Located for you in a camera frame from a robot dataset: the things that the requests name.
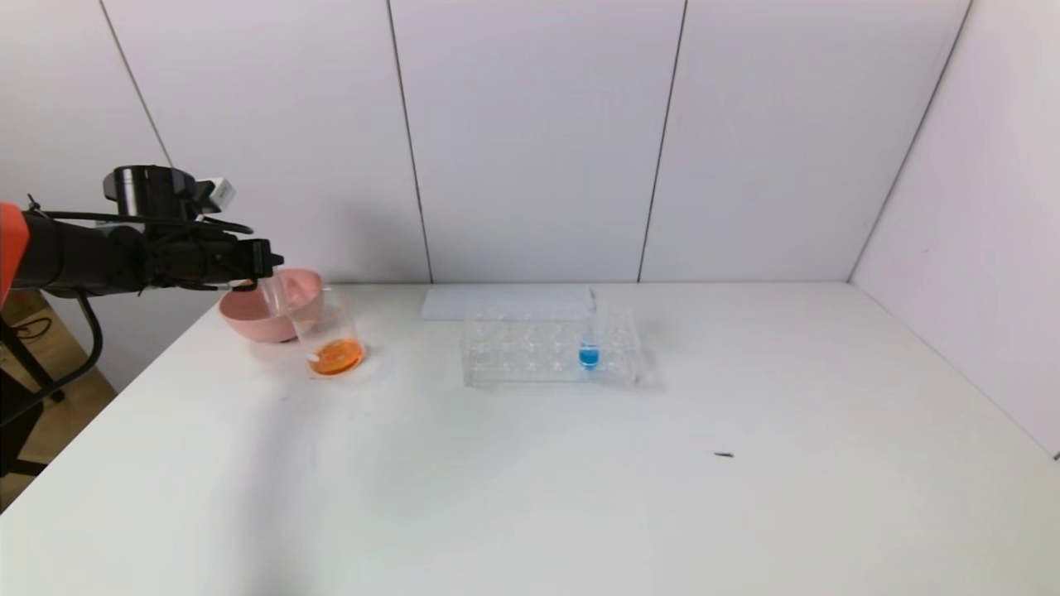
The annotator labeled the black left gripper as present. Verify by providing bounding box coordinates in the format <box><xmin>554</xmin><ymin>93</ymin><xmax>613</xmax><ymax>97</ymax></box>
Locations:
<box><xmin>192</xmin><ymin>238</ymin><xmax>285</xmax><ymax>286</ymax></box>

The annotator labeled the test tube with yellow pigment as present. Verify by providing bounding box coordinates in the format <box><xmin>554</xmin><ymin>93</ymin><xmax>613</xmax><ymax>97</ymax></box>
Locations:
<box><xmin>257</xmin><ymin>273</ymin><xmax>287</xmax><ymax>320</ymax></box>

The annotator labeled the clear glass beaker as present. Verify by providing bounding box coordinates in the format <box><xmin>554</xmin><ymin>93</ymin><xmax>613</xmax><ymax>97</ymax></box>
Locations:
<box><xmin>287</xmin><ymin>287</ymin><xmax>367</xmax><ymax>379</ymax></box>

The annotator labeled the clear acrylic test tube rack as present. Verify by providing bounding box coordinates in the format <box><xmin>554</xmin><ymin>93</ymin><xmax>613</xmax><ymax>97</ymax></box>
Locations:
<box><xmin>460</xmin><ymin>303</ymin><xmax>641</xmax><ymax>389</ymax></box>

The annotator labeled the test tube with blue pigment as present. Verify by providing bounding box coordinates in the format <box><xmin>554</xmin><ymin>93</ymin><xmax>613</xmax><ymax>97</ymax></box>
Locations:
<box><xmin>577</xmin><ymin>287</ymin><xmax>601</xmax><ymax>373</ymax></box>

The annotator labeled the pink plastic bowl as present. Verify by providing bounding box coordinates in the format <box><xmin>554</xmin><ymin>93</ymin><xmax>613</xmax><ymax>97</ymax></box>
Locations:
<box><xmin>219</xmin><ymin>268</ymin><xmax>326</xmax><ymax>344</ymax></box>

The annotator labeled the white paper sheet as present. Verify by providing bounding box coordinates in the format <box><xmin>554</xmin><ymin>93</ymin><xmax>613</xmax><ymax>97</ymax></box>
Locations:
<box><xmin>422</xmin><ymin>286</ymin><xmax>594</xmax><ymax>323</ymax></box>

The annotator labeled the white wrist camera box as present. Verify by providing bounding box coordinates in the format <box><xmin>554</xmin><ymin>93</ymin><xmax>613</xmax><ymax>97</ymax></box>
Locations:
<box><xmin>195</xmin><ymin>177</ymin><xmax>237</xmax><ymax>214</ymax></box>

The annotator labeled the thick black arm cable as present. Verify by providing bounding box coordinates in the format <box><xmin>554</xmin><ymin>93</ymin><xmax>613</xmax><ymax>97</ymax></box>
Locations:
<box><xmin>0</xmin><ymin>294</ymin><xmax>104</xmax><ymax>427</ymax></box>

